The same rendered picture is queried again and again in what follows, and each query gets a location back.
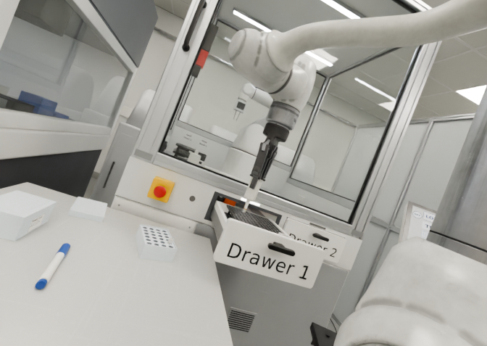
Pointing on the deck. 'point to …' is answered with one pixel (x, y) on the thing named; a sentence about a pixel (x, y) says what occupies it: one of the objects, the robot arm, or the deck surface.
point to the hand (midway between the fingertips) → (253, 188)
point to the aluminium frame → (406, 110)
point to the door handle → (193, 24)
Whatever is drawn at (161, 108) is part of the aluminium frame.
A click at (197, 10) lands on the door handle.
